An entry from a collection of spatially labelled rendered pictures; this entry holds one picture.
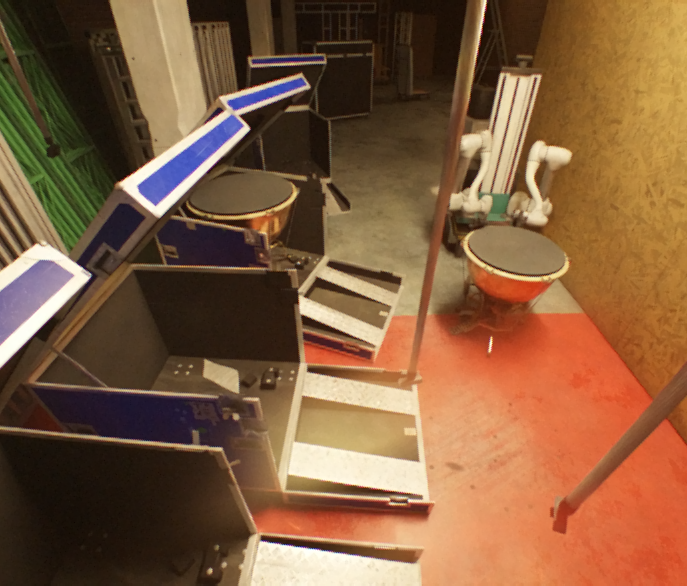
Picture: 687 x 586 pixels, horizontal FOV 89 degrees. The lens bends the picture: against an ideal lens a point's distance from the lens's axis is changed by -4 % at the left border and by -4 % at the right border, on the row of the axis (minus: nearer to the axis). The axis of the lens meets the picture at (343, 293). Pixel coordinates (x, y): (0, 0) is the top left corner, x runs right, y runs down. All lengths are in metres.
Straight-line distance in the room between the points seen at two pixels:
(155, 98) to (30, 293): 2.81
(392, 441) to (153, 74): 3.20
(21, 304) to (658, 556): 2.79
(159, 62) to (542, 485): 3.89
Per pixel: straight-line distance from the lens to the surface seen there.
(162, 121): 3.60
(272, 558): 2.06
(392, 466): 2.32
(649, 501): 2.85
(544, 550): 2.43
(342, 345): 2.80
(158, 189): 1.12
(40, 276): 0.93
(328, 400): 2.45
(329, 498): 2.16
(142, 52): 3.54
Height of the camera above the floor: 2.13
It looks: 38 degrees down
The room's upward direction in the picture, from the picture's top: straight up
